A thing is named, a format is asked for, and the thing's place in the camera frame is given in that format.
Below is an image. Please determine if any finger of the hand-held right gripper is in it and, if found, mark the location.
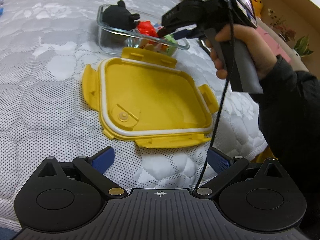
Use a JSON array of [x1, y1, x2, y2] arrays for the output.
[[157, 27, 177, 37], [172, 29, 200, 40]]

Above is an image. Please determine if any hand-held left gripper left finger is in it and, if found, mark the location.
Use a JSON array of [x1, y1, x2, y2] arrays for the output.
[[37, 147, 127, 198]]

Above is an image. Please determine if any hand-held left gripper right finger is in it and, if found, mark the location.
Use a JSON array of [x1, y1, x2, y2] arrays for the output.
[[193, 147, 283, 198]]

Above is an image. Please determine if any small pastel toy with carrot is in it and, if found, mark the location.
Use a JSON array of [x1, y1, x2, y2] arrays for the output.
[[157, 34, 177, 55]]

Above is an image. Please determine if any red toy figure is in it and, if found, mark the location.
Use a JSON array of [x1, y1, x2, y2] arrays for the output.
[[137, 21, 160, 38]]

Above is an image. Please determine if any black plush toy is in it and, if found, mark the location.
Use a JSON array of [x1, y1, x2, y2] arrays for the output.
[[103, 0, 140, 32]]

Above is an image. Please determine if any clear glass container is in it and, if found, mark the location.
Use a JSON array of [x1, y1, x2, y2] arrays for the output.
[[97, 4, 190, 57]]

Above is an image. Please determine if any yellow container lid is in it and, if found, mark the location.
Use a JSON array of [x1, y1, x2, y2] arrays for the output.
[[82, 47, 219, 147]]

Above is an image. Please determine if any person's right forearm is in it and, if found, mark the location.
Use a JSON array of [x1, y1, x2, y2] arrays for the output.
[[250, 55, 320, 240]]

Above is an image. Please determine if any person's right hand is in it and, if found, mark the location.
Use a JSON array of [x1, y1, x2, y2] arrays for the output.
[[209, 25, 278, 81]]

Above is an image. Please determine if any yellow duck plush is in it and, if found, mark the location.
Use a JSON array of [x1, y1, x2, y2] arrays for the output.
[[251, 0, 263, 18]]

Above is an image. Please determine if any grey quilted mattress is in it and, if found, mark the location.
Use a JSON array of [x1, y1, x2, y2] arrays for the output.
[[0, 0, 270, 205]]

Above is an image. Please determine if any dried flower bunch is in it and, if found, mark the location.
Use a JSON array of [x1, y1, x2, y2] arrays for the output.
[[267, 7, 297, 42]]

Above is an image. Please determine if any green leafy plant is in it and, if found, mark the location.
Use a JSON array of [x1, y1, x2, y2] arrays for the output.
[[294, 35, 314, 57]]

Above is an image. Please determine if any black cable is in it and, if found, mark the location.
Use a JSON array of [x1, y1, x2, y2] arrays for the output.
[[194, 0, 237, 192]]

